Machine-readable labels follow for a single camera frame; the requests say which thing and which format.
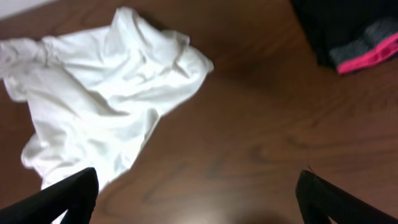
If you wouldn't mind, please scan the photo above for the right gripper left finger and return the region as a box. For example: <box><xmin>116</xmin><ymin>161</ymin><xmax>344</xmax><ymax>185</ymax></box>
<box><xmin>1</xmin><ymin>167</ymin><xmax>99</xmax><ymax>224</ymax></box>

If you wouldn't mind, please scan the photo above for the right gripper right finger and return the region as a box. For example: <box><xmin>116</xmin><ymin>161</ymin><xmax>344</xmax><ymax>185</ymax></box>
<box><xmin>295</xmin><ymin>170</ymin><xmax>397</xmax><ymax>224</ymax></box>

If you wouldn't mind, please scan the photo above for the white Mr Robot t-shirt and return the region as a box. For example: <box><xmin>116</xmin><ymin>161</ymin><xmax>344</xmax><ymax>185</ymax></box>
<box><xmin>0</xmin><ymin>6</ymin><xmax>215</xmax><ymax>224</ymax></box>

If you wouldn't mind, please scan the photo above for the black garment with red cuff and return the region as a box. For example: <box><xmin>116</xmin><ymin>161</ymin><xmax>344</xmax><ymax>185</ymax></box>
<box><xmin>291</xmin><ymin>0</ymin><xmax>397</xmax><ymax>74</ymax></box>

